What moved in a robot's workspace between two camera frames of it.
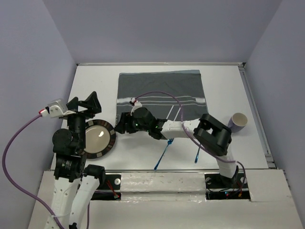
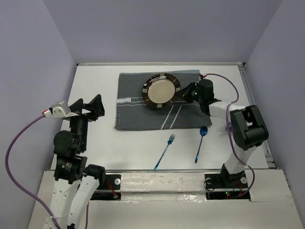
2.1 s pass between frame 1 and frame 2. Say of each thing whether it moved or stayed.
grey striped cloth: stayed
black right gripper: moved
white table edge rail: stayed
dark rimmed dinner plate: moved
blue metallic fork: stayed
